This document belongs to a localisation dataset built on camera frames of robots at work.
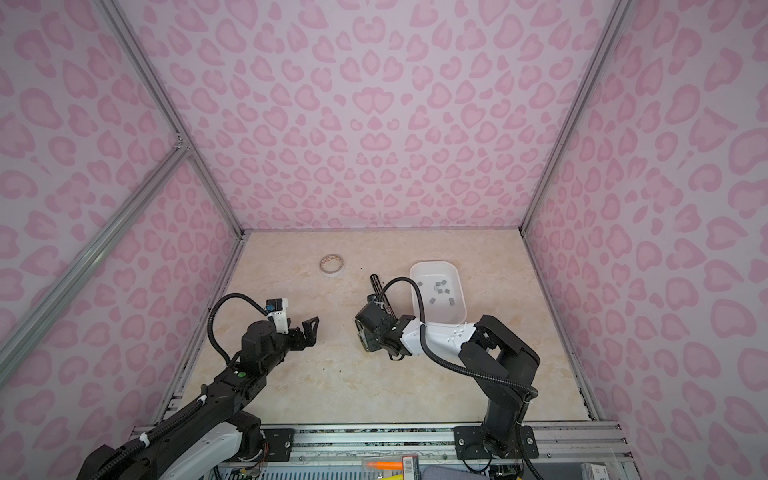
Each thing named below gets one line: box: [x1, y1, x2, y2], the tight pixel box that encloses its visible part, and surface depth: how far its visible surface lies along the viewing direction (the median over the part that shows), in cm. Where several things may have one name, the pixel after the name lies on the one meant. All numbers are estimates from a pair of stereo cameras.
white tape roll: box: [319, 254, 344, 278], surface depth 112 cm
